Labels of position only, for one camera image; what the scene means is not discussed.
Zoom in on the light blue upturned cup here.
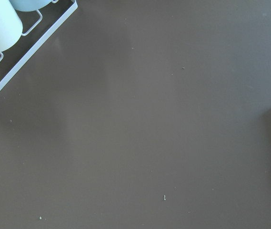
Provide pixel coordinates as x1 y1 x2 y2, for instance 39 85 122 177
10 0 52 12

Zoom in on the white wire cup rack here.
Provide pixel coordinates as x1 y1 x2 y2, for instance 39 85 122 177
0 0 78 91

